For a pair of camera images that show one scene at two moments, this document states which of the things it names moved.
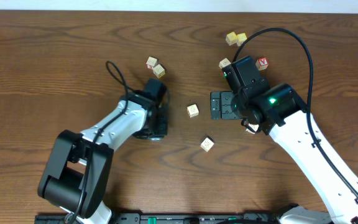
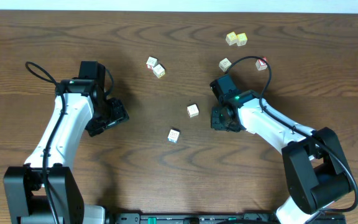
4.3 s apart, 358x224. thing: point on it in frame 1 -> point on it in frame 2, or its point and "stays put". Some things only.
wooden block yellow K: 159,71 stays put
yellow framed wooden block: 241,38 stays put
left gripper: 161,123 -> 111,116
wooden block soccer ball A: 192,111 stays put
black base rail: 173,218 stays put
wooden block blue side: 207,143 -> 173,135
